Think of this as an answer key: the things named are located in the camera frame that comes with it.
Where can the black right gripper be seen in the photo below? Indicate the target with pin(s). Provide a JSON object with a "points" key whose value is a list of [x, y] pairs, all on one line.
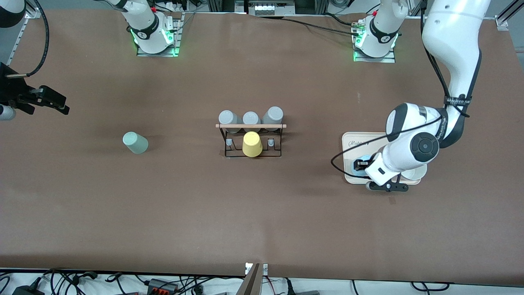
{"points": [[11, 89]]}

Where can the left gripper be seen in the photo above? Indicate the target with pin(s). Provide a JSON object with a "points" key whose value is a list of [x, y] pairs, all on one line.
{"points": [[362, 165]]}

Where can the light blue cup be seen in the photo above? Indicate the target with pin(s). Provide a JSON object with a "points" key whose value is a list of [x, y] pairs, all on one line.
{"points": [[357, 173]]}

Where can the pale green cup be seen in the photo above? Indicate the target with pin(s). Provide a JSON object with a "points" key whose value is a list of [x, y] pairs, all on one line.
{"points": [[136, 143]]}

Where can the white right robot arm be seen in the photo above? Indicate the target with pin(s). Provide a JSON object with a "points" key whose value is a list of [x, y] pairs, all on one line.
{"points": [[143, 20]]}

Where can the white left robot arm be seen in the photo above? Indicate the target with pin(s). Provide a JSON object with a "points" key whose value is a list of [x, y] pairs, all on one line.
{"points": [[450, 32]]}

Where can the beige rabbit tray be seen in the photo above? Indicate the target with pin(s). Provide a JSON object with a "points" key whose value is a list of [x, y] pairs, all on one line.
{"points": [[368, 137]]}

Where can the white bowl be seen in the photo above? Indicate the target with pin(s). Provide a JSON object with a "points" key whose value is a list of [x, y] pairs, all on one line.
{"points": [[415, 174]]}

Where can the grey cup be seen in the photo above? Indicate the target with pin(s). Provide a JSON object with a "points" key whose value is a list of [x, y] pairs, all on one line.
{"points": [[230, 118], [273, 114], [251, 118]]}

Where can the yellow cup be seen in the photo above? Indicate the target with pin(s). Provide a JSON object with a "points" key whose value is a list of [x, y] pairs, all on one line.
{"points": [[252, 144]]}

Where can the white label plate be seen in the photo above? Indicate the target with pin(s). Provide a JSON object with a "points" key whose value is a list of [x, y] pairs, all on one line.
{"points": [[265, 268]]}

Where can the white power strip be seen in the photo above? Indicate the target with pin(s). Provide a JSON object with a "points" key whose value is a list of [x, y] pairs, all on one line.
{"points": [[273, 8]]}

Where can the black power adapter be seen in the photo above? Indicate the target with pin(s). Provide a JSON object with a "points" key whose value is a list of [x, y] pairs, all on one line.
{"points": [[28, 291]]}

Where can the black box orange connectors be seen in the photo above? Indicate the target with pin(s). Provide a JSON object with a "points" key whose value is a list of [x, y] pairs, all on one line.
{"points": [[161, 287]]}

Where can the aluminium rail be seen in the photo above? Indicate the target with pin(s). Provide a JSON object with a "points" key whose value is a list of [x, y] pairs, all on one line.
{"points": [[18, 39]]}

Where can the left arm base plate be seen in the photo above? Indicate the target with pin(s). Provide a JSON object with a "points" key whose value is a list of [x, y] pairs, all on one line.
{"points": [[389, 60]]}

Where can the tapered camera post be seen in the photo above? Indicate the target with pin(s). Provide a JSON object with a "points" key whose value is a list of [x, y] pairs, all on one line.
{"points": [[250, 282]]}

